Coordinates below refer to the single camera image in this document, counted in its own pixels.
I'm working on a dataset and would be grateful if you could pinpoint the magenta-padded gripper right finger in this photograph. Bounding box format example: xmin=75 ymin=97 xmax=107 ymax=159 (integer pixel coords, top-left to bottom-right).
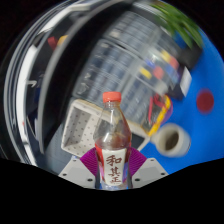
xmin=127 ymin=146 xmax=169 ymax=190

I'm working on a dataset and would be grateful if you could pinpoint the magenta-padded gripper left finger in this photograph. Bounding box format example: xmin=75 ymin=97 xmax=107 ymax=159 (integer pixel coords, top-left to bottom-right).
xmin=58 ymin=147 xmax=99 ymax=190

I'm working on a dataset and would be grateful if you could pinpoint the clear red-capped drink bottle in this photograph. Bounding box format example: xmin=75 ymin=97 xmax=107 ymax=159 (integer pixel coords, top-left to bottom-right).
xmin=92 ymin=91 xmax=133 ymax=191

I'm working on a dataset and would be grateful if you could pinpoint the white polka-dot fabric bin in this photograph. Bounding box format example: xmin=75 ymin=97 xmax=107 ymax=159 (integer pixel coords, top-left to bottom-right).
xmin=60 ymin=98 xmax=151 ymax=158

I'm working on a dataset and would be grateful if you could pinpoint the grey-white ceramic mug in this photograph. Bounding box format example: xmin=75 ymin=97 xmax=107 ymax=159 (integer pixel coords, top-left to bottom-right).
xmin=149 ymin=122 xmax=192 ymax=158

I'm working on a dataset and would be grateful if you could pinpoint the yellow multimeter with red leads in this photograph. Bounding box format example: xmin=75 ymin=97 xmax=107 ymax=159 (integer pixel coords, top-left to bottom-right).
xmin=145 ymin=94 xmax=174 ymax=138

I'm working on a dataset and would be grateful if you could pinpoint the grey small-parts drawer cabinet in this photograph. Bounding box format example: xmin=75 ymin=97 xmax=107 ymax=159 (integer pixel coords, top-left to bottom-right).
xmin=71 ymin=36 xmax=138 ymax=104
xmin=101 ymin=9 xmax=171 ymax=59
xmin=119 ymin=74 xmax=159 ymax=129

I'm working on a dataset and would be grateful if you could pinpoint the flat round red coaster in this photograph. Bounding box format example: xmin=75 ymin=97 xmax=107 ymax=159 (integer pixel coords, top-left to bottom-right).
xmin=195 ymin=88 xmax=215 ymax=115

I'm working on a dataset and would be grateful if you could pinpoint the small black white-labelled box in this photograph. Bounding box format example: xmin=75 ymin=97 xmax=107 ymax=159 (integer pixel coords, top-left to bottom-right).
xmin=175 ymin=65 xmax=194 ymax=100

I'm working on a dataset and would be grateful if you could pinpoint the black flat case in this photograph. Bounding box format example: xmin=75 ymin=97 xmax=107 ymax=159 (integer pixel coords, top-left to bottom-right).
xmin=179 ymin=41 xmax=203 ymax=69

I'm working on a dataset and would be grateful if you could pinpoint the green potted plant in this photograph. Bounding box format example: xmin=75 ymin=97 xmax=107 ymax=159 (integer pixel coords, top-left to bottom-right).
xmin=149 ymin=1 xmax=205 ymax=49

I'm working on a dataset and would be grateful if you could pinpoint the black wall shelf unit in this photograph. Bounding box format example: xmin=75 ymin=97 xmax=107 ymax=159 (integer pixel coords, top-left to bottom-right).
xmin=1 ymin=0 xmax=141 ymax=164

